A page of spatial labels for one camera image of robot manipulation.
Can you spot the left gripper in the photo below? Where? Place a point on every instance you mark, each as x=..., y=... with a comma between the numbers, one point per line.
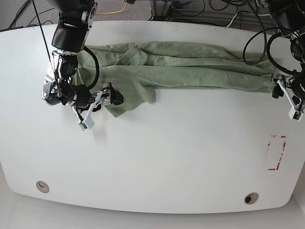
x=290, y=84

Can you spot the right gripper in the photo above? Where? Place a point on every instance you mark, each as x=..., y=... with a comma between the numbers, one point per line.
x=109, y=96

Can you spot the green t-shirt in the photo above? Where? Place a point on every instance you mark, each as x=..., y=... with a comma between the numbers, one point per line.
x=137, y=69

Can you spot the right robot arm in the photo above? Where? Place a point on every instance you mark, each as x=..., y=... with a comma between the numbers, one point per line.
x=75, y=22

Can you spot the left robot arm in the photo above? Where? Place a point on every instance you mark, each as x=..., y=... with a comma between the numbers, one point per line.
x=289, y=16

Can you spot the red tape rectangle marking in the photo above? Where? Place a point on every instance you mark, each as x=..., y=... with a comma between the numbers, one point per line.
x=274, y=152

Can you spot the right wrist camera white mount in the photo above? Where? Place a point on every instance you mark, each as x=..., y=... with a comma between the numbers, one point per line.
x=87, y=122

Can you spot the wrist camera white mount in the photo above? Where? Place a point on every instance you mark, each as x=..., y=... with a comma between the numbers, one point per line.
x=289, y=100
x=87, y=122

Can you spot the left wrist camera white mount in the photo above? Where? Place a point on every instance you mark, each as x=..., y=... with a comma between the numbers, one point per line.
x=289, y=100

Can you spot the left table cable grommet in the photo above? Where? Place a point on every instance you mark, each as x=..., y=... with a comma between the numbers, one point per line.
x=42, y=187

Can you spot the table cable grommet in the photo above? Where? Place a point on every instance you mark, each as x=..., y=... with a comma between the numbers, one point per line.
x=42, y=187
x=251, y=198

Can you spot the aluminium frame post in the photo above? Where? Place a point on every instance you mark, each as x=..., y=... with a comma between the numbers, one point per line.
x=160, y=9

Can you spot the right table cable grommet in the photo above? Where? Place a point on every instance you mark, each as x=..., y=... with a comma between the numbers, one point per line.
x=251, y=198

